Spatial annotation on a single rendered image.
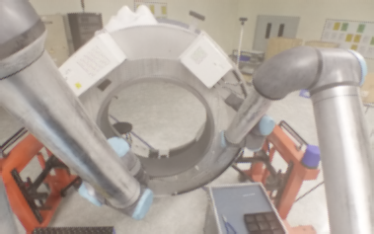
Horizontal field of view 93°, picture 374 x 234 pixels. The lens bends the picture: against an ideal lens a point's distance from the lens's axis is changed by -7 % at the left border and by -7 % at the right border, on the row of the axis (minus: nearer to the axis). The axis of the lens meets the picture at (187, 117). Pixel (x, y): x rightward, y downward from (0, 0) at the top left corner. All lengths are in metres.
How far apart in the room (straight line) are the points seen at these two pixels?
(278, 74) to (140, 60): 0.87
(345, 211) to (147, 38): 1.12
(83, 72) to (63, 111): 0.85
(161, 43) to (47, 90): 0.96
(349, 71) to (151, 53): 0.96
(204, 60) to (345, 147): 0.79
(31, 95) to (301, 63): 0.53
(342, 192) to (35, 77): 0.60
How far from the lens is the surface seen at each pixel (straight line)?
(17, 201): 1.98
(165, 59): 1.21
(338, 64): 0.60
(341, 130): 0.55
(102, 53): 1.09
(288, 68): 0.54
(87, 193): 0.67
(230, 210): 1.56
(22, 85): 0.29
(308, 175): 1.66
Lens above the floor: 1.89
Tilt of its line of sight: 28 degrees down
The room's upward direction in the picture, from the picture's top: 2 degrees clockwise
